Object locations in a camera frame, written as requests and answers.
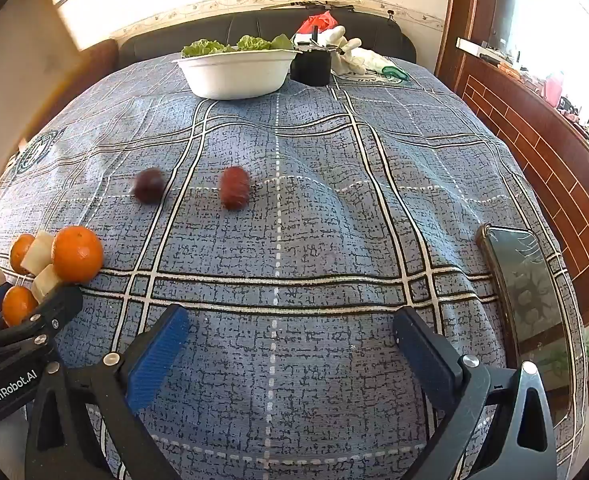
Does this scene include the brown armchair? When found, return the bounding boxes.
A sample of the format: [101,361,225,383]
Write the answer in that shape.
[77,37,121,91]

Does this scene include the pink bottle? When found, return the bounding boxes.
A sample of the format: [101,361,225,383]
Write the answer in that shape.
[539,72,565,108]

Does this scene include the smartphone in clear case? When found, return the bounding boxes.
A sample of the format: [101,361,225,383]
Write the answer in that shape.
[475,223,587,423]

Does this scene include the white gloves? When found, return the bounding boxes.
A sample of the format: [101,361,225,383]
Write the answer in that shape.
[319,25,392,77]

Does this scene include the black sofa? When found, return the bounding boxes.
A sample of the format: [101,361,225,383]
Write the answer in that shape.
[118,10,417,68]

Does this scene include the white bowl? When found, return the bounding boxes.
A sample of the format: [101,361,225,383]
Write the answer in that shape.
[173,49,299,100]

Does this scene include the brown wooden window frame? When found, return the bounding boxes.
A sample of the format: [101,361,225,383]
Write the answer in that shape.
[434,0,482,93]

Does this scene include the blue plaid tablecloth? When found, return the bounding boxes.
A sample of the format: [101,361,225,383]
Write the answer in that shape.
[0,55,589,480]

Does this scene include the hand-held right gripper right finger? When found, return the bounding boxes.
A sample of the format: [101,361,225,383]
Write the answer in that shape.
[391,306,559,480]

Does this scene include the orange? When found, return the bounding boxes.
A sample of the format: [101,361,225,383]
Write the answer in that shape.
[2,286,39,327]
[52,226,104,282]
[10,233,36,276]

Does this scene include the dark purple plum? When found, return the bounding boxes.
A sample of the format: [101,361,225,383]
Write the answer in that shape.
[131,168,167,205]

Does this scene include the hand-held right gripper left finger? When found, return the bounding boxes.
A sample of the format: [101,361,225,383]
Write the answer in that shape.
[24,303,191,480]

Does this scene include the red plum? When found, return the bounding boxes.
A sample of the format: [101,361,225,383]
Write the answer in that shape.
[219,165,250,211]

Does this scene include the red plastic bag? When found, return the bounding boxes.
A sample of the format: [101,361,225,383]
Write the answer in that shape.
[297,11,339,36]

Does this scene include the green lettuce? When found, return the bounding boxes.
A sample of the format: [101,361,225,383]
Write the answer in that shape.
[181,34,295,59]

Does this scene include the black container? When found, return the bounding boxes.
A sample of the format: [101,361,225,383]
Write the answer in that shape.
[290,45,332,86]

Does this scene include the wooden panelled sideboard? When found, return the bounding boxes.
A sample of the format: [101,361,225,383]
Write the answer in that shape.
[454,37,589,326]

